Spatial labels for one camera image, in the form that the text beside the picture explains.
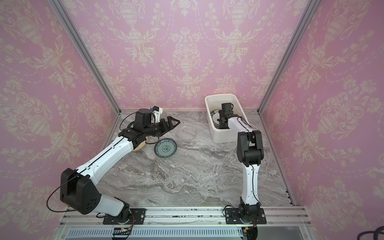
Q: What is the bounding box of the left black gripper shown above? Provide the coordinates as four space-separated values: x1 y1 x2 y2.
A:
143 115 180 137

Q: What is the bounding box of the blue floral patterned plate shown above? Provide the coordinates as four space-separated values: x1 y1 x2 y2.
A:
154 138 177 158

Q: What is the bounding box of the cream plate with willow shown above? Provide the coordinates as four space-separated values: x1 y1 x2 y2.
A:
133 141 147 152

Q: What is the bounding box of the white plate green lettered rim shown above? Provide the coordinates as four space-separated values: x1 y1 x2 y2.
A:
210 109 220 129

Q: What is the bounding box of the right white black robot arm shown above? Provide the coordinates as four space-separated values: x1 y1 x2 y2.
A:
218 103 266 225

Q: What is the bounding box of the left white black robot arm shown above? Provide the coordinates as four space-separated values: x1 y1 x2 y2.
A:
59 106 181 224

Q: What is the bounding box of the white plastic bin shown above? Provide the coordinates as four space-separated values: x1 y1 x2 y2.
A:
205 94 249 144

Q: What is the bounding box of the clear glass plate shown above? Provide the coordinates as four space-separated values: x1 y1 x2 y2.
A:
177 125 197 142

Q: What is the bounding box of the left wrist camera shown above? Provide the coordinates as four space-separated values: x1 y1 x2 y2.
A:
151 106 163 123

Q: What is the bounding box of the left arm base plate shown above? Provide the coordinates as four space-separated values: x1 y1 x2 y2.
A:
103 208 147 225

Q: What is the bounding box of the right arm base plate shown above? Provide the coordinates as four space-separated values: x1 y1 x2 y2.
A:
224 208 267 225

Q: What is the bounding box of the aluminium mounting rail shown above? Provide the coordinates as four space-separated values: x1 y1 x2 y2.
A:
54 207 316 240

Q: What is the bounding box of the right corner aluminium post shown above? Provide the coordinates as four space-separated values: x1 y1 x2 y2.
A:
258 0 321 116

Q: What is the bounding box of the corner aluminium post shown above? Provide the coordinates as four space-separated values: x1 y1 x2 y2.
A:
258 0 321 116
48 0 121 115

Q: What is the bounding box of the left corner aluminium post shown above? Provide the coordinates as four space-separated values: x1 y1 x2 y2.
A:
48 0 121 115

